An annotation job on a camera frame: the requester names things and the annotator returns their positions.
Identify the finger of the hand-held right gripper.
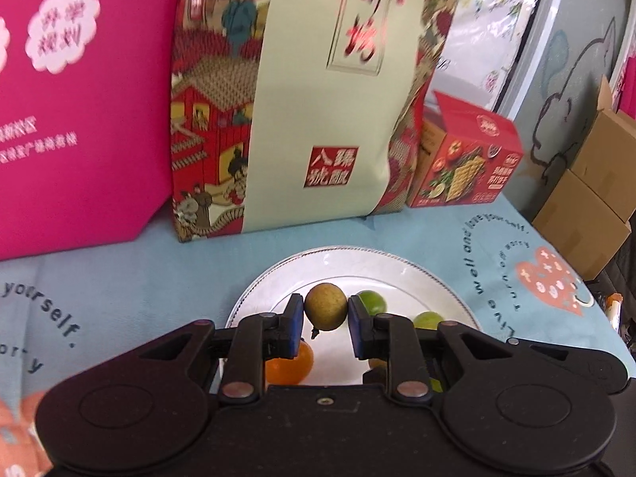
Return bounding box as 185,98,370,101
504,337,577,374

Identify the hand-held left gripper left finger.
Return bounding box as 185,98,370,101
134,294,305,405

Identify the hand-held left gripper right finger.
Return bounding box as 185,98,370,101
348,296,508,401

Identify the large light green fruit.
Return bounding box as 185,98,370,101
413,311,446,332
358,291,388,315

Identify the brown longan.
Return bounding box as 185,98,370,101
304,282,349,332

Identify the orange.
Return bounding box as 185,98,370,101
265,340,315,386

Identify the white plate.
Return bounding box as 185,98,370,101
225,246,483,387

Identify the small white and orange bottle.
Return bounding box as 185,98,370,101
603,293,625,332

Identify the brown cardboard box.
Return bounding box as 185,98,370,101
571,74,636,224
531,169,633,282

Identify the teal printed tablecloth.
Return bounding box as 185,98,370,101
0,194,629,477

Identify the red cracker box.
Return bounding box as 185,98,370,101
405,90,524,208

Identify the red and green gift bag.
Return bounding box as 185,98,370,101
170,0,471,244

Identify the pink paper bag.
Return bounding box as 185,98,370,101
0,0,188,262

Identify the grey cartoon printed panel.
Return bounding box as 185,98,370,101
497,0,636,222

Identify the white floral plastic bag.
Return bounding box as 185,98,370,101
431,0,552,112

